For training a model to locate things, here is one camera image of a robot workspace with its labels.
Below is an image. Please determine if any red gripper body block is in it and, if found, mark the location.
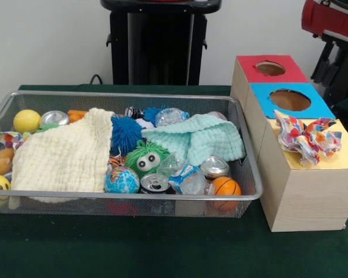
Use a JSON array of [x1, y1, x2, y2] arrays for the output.
[[301, 0, 348, 50]]

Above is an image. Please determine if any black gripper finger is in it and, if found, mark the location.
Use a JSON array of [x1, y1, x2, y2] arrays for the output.
[[311, 39, 337, 83], [326, 44, 348, 89]]

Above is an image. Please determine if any colourful polka dot cloth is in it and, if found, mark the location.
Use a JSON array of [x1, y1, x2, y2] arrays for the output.
[[274, 110, 343, 169]]

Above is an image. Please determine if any mint green cloth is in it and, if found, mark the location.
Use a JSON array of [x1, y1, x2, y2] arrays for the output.
[[140, 114, 247, 167]]

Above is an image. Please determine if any cream yellow cloth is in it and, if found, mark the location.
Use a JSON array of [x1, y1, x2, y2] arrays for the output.
[[9, 108, 114, 203]]

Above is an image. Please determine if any wooden box with three holes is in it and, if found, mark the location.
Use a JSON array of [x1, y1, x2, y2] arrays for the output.
[[229, 55, 348, 232]]

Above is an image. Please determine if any clear mesh bin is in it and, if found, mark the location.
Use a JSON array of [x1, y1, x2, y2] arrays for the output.
[[0, 90, 264, 220]]

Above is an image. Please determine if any silver can with closed top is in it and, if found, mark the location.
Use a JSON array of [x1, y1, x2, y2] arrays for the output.
[[200, 156, 231, 180]]

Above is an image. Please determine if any small orange basketball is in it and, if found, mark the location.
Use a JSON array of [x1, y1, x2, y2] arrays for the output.
[[211, 177, 242, 197]]

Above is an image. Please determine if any crushed clear plastic bottle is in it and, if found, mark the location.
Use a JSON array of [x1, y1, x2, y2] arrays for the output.
[[158, 153, 209, 196], [155, 107, 190, 127]]

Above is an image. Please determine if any blue spiky ball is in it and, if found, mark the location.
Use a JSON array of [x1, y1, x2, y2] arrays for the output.
[[142, 106, 163, 123], [110, 114, 144, 155]]

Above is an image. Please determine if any green fuzzy toy with eyes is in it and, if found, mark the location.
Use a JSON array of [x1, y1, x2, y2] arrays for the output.
[[125, 139, 171, 178]]

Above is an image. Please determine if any silver can with open top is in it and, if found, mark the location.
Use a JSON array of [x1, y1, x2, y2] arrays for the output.
[[140, 173, 172, 195]]

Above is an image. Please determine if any globe print ball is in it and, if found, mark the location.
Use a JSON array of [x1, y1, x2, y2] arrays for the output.
[[104, 167, 140, 195]]

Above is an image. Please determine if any plain yellow ball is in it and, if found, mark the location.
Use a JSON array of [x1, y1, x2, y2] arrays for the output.
[[13, 109, 42, 134]]

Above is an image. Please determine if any orange plush toy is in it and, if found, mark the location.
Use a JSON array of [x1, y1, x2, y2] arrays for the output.
[[0, 148, 16, 175]]

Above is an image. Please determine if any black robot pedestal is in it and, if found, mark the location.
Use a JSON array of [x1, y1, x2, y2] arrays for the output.
[[100, 0, 222, 86]]

